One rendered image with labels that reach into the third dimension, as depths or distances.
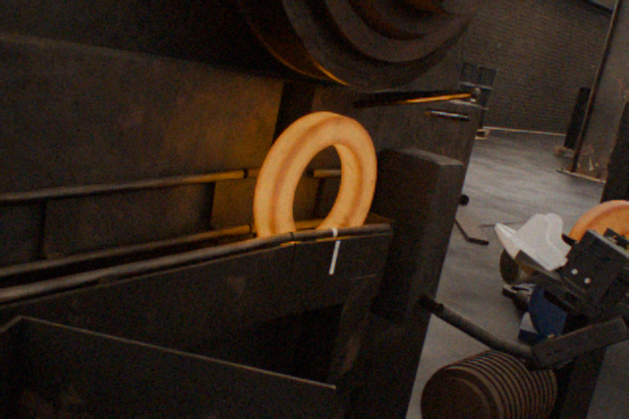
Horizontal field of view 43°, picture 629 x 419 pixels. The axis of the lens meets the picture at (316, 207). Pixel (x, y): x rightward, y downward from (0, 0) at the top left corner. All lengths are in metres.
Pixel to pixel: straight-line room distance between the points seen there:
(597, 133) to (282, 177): 8.99
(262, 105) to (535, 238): 0.34
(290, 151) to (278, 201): 0.06
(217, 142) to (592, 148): 9.01
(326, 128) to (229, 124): 0.11
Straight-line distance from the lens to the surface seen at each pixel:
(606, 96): 9.79
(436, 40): 0.98
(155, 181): 0.83
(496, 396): 1.13
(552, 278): 0.90
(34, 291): 0.68
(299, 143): 0.88
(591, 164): 9.80
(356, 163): 0.97
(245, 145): 0.92
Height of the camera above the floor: 0.92
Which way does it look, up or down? 12 degrees down
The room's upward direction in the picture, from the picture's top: 12 degrees clockwise
